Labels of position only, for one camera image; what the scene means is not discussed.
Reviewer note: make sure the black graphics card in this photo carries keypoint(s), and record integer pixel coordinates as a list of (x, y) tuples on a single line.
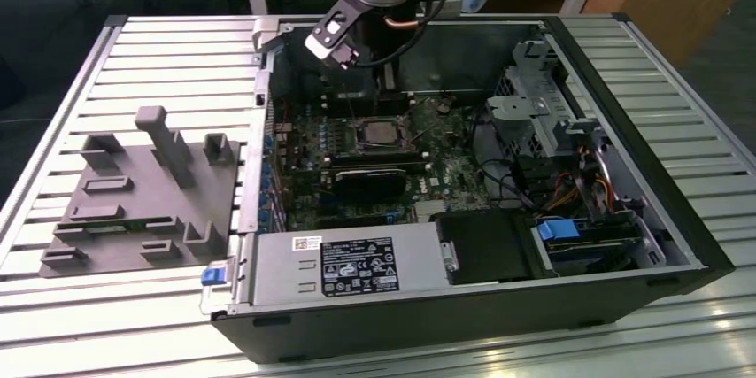
[(369, 185)]

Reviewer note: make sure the hard disk in blue carrier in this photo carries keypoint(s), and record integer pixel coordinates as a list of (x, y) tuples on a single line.
[(564, 229)]

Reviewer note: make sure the green motherboard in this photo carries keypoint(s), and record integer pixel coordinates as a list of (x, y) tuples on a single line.
[(448, 161)]

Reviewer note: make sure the metal locking lever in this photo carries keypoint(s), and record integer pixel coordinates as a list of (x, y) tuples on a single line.
[(408, 132)]

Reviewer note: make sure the silver CPU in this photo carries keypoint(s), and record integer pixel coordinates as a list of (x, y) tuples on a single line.
[(380, 132)]

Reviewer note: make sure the metal drive cage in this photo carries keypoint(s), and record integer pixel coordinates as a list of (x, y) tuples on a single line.
[(520, 117)]

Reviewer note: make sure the grey power supply unit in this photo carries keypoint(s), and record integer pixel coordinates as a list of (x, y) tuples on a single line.
[(282, 263)]

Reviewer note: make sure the green RAM stick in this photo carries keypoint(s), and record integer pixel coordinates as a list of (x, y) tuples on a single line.
[(112, 229)]

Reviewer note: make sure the blue case latch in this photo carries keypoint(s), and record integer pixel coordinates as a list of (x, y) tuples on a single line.
[(213, 276)]

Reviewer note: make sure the silver chipset heatsink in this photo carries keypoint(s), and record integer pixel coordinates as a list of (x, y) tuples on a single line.
[(430, 210)]

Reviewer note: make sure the black drive bay cover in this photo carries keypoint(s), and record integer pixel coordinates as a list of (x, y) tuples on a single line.
[(484, 245)]

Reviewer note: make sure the grey parts rack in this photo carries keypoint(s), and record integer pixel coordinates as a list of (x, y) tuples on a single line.
[(148, 201)]

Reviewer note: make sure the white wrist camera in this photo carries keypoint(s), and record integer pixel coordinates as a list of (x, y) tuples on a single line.
[(330, 35)]

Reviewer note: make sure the black PC case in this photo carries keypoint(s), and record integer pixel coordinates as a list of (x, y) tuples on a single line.
[(472, 329)]

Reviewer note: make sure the CPU socket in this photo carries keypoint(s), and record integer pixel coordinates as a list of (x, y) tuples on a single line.
[(356, 135)]

